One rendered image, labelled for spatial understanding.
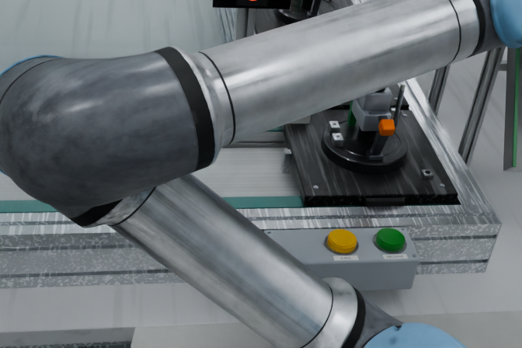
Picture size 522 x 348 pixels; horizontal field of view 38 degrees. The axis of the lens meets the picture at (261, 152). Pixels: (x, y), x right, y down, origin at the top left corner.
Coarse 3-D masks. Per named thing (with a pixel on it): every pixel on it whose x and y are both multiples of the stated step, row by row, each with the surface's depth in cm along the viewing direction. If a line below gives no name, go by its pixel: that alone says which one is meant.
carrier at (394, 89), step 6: (396, 84) 142; (390, 90) 140; (396, 90) 140; (396, 96) 138; (348, 102) 135; (396, 102) 137; (402, 102) 137; (330, 108) 134; (336, 108) 135; (342, 108) 135; (348, 108) 135; (402, 108) 137; (408, 108) 137
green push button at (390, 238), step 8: (384, 232) 107; (392, 232) 107; (400, 232) 107; (376, 240) 106; (384, 240) 105; (392, 240) 105; (400, 240) 106; (384, 248) 105; (392, 248) 105; (400, 248) 105
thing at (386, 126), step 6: (378, 120) 114; (384, 120) 112; (390, 120) 112; (378, 126) 113; (384, 126) 111; (390, 126) 111; (378, 132) 114; (384, 132) 111; (390, 132) 112; (378, 138) 114; (384, 138) 114; (378, 144) 115; (384, 144) 115; (372, 150) 117; (378, 150) 116
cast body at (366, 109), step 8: (368, 96) 115; (376, 96) 116; (384, 96) 116; (360, 104) 118; (368, 104) 116; (376, 104) 116; (384, 104) 117; (360, 112) 118; (368, 112) 117; (376, 112) 117; (384, 112) 117; (360, 120) 118; (368, 120) 116; (376, 120) 117; (360, 128) 118; (368, 128) 117; (376, 128) 118
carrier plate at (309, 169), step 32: (288, 128) 127; (320, 128) 127; (416, 128) 130; (320, 160) 120; (416, 160) 122; (320, 192) 113; (352, 192) 114; (384, 192) 115; (416, 192) 115; (448, 192) 116
